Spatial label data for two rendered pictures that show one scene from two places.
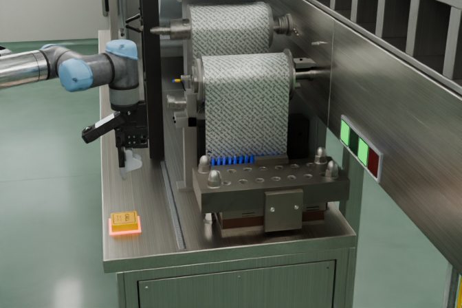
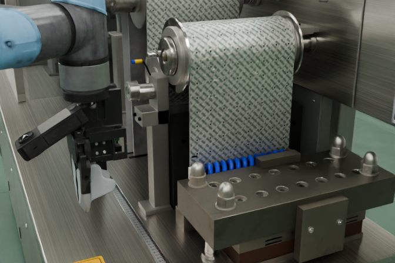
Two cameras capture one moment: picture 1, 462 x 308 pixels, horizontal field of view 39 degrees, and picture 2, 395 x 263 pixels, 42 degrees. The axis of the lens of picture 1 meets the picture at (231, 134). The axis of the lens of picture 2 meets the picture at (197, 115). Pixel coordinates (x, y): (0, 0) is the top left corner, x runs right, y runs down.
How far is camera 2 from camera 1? 0.86 m
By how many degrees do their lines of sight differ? 13
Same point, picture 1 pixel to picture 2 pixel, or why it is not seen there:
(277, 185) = (311, 194)
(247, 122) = (243, 111)
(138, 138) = (110, 144)
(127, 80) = (94, 49)
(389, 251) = not seen: hidden behind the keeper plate
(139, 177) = not seen: hidden behind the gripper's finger
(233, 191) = (257, 211)
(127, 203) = (79, 242)
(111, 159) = (36, 179)
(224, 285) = not seen: outside the picture
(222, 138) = (211, 135)
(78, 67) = (13, 20)
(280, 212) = (320, 232)
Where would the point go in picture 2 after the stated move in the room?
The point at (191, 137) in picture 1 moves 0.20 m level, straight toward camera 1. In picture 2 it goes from (161, 139) to (188, 180)
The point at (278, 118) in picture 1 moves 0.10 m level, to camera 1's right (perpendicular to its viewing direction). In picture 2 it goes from (280, 103) to (324, 99)
